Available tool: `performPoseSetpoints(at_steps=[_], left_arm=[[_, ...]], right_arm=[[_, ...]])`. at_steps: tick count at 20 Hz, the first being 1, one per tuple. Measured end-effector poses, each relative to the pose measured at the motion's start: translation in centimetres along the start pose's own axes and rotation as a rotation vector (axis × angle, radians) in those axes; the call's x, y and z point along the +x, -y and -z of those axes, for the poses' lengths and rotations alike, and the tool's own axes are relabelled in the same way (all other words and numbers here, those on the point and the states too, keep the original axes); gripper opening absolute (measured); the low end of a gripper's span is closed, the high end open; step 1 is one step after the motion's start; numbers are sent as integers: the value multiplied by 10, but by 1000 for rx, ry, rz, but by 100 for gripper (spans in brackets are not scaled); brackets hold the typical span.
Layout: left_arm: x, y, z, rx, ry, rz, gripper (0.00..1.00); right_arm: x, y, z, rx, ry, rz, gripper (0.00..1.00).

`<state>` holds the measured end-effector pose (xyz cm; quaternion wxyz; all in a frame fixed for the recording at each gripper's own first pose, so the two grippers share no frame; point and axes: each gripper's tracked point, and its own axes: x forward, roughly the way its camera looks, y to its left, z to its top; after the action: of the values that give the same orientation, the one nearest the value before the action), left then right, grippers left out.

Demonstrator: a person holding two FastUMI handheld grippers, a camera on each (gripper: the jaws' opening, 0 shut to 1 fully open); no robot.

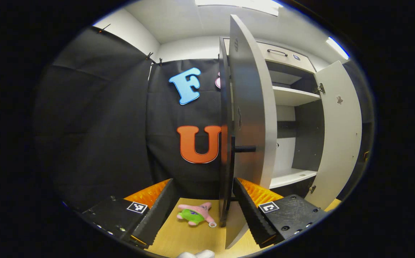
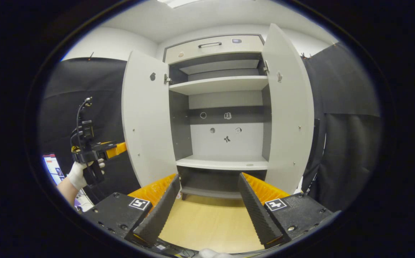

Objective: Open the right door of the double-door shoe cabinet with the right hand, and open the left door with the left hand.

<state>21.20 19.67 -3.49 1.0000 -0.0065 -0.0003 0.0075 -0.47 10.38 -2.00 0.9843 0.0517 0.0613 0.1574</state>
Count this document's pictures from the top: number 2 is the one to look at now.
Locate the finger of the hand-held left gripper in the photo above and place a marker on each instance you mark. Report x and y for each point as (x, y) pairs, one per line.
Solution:
(116, 149)

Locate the metal door hinge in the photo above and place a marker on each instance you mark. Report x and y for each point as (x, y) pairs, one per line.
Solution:
(266, 67)
(167, 79)

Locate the beige cabinet drawer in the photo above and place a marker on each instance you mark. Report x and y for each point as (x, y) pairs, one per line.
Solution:
(193, 52)

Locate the black backdrop cloth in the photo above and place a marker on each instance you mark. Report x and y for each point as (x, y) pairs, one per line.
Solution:
(347, 150)

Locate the tablet screen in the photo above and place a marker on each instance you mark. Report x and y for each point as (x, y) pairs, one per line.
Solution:
(53, 168)

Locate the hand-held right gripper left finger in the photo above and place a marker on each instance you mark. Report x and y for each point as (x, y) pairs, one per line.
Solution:
(161, 213)

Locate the metal right door hinge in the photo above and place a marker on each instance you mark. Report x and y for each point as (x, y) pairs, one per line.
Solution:
(266, 67)

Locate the white cabinet shelf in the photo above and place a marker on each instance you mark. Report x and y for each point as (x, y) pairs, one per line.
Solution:
(218, 85)
(225, 163)

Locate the large ceiling light panel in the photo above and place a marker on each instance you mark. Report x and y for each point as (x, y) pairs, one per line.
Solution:
(179, 3)

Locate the beige cabinet door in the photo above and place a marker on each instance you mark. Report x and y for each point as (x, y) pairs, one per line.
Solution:
(288, 125)
(146, 125)

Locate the metal left door hinge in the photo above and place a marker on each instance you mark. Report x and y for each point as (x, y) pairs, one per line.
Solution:
(167, 79)

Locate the beige double-door shoe cabinet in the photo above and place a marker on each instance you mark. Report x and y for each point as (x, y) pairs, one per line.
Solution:
(225, 143)

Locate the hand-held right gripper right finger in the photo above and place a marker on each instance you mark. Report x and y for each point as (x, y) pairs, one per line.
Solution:
(256, 211)

